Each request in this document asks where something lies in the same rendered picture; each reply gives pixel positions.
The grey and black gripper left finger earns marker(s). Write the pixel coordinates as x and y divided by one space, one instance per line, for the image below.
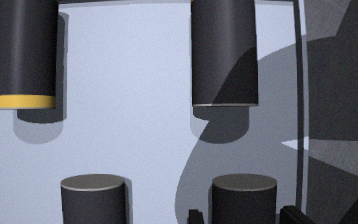
195 217

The black cylinder with yellow band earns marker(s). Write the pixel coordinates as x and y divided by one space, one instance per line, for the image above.
244 199
28 48
224 53
93 199

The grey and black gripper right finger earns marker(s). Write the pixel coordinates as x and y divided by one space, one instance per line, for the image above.
292 215

